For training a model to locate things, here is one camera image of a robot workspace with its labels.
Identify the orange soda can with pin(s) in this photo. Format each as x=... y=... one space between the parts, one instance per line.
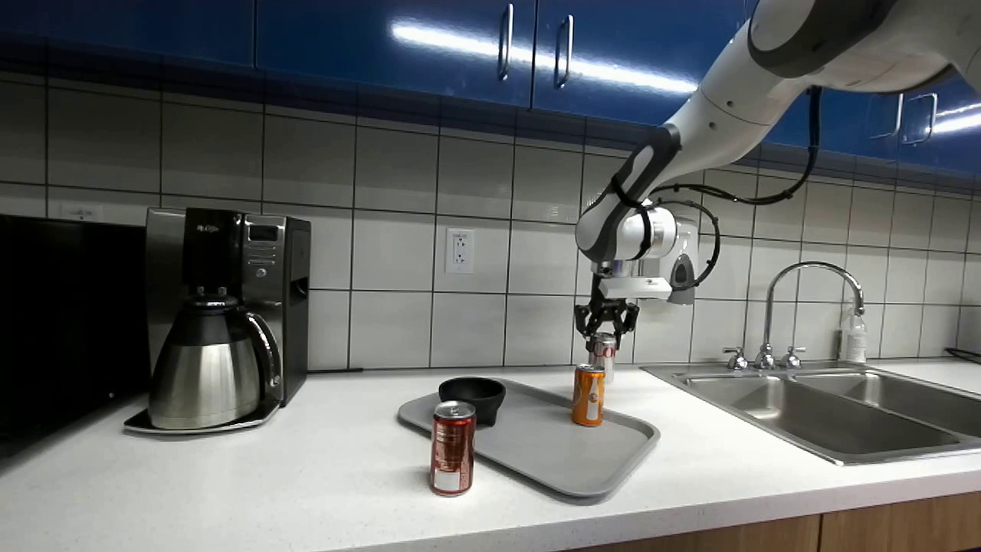
x=585 y=398

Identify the stainless steel double sink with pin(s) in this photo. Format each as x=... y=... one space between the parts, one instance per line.
x=836 y=409

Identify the grey plastic tray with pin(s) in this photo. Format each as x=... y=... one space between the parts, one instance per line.
x=553 y=448

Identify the clear soap bottle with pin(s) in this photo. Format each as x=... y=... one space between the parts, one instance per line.
x=852 y=339

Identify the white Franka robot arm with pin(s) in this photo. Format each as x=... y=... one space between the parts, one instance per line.
x=715 y=110

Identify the red soda can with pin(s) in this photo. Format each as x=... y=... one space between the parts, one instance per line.
x=451 y=448

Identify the white wall outlet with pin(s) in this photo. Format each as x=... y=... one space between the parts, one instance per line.
x=461 y=250

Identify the black steel coffee maker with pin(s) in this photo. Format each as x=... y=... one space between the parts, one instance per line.
x=277 y=296

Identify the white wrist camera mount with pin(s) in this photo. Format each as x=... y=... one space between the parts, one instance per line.
x=633 y=288

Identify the white wall soap dispenser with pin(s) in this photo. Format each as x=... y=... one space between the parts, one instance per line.
x=683 y=275

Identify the stainless steel carafe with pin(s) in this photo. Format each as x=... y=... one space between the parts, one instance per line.
x=210 y=371

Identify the chrome gooseneck faucet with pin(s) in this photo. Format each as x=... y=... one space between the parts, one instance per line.
x=813 y=267

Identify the blue upper cabinet door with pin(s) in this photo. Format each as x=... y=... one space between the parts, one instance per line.
x=123 y=26
x=868 y=117
x=954 y=133
x=387 y=49
x=633 y=42

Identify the black microwave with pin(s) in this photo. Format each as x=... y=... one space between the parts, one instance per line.
x=65 y=325

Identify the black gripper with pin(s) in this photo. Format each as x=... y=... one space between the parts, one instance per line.
x=610 y=309

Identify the black bowl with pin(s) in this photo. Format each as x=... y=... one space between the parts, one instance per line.
x=472 y=397

